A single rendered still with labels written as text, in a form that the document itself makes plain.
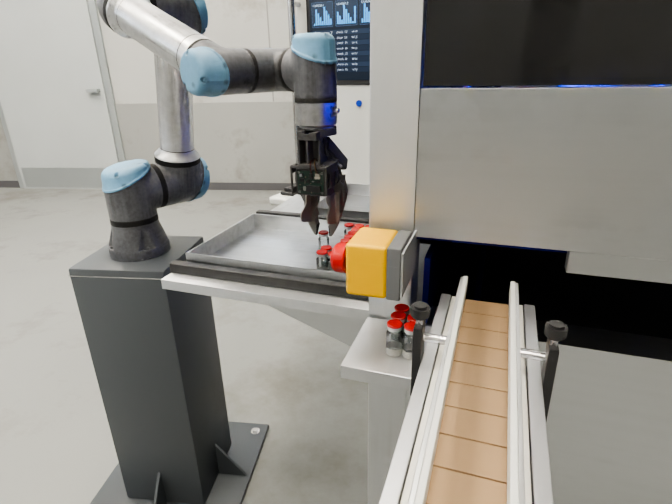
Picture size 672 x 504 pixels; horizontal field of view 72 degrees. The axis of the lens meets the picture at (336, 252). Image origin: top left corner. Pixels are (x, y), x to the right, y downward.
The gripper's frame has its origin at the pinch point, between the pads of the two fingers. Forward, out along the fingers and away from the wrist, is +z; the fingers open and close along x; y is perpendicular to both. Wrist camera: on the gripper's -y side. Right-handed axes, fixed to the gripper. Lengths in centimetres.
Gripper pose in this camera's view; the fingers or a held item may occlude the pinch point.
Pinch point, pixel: (324, 227)
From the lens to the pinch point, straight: 93.9
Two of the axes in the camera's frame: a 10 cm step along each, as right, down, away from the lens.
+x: 9.4, 1.1, -3.2
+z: 0.2, 9.3, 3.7
